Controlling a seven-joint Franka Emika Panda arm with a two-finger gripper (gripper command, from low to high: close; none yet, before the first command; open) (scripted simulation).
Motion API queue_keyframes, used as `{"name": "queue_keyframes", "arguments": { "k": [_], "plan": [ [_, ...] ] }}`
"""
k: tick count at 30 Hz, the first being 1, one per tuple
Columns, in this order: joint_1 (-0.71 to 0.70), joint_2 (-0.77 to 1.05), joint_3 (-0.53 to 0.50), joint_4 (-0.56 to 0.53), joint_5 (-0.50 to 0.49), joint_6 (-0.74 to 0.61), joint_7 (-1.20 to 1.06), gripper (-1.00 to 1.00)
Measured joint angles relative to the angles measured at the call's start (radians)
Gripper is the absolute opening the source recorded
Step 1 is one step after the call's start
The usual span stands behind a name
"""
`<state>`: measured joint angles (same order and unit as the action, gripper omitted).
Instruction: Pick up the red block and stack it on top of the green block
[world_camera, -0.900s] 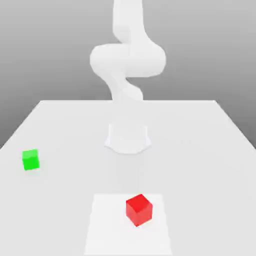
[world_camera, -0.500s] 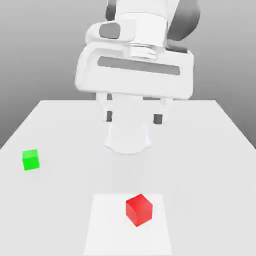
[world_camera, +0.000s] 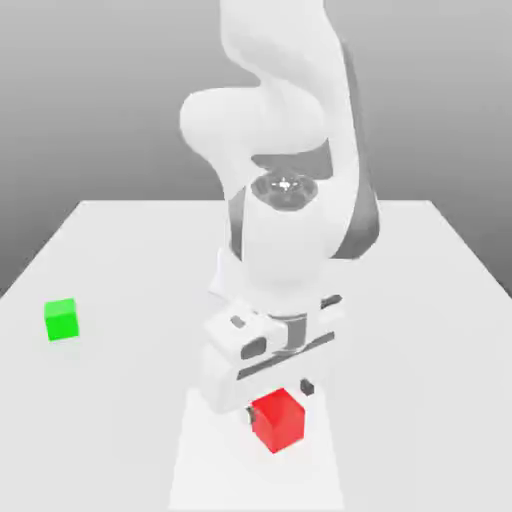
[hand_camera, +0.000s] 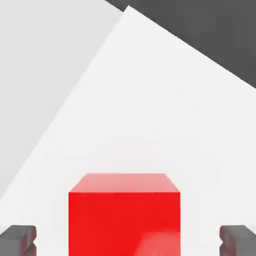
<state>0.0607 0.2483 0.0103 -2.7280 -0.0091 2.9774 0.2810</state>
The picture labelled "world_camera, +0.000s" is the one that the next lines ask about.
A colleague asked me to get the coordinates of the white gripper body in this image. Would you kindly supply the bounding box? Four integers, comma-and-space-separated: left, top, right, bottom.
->
198, 306, 348, 416

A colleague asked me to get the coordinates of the small red cube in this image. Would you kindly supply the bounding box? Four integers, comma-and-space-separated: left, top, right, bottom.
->
250, 386, 307, 456

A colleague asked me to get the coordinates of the small green cube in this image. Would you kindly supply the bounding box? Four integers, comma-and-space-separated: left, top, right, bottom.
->
43, 297, 81, 343

